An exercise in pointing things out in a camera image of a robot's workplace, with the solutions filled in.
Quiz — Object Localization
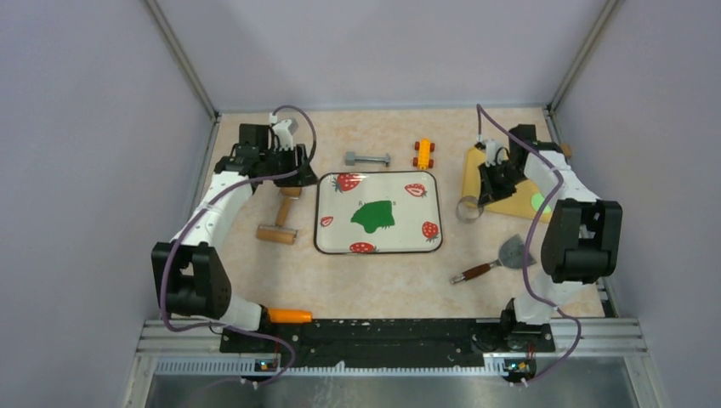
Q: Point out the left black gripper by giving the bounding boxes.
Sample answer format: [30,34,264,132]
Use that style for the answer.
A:
[260,143,319,187]

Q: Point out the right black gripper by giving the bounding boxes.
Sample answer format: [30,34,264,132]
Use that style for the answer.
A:
[476,160,527,207]

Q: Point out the round metal cutter ring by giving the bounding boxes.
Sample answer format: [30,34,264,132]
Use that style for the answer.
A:
[455,195,485,224]

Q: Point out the wooden rolling pin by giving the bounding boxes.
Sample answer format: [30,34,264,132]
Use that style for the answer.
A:
[255,187,302,246]

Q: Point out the white strawberry tray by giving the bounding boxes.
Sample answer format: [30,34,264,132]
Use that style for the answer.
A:
[314,171,443,255]

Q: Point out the green dough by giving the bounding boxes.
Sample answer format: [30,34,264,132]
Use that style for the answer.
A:
[350,200,395,234]

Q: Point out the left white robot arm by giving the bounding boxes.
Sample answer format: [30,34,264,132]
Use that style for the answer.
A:
[151,119,318,352]

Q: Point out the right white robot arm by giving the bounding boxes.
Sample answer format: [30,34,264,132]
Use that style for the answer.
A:
[476,124,622,350]

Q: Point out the light green dough disc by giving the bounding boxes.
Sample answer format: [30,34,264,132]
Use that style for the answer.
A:
[531,193,552,214]

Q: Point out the small wooden block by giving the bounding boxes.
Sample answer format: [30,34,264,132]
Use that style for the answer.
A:
[560,143,573,159]

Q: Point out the grey toy bolt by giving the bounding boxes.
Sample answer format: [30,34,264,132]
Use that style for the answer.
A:
[344,151,392,167]

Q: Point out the yellow toy car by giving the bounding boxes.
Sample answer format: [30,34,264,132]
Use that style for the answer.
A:
[412,138,435,170]

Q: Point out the orange marker pen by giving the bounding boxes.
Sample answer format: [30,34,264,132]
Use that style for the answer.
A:
[267,309,313,324]

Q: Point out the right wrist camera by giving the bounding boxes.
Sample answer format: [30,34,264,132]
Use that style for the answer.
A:
[480,139,508,167]

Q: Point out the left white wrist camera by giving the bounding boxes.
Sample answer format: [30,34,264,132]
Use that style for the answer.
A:
[269,113,298,150]

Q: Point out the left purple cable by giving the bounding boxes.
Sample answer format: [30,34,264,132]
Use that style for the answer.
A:
[159,105,318,387]

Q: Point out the wooden handled scraper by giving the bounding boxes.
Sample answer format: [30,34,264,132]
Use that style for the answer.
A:
[450,235,536,285]

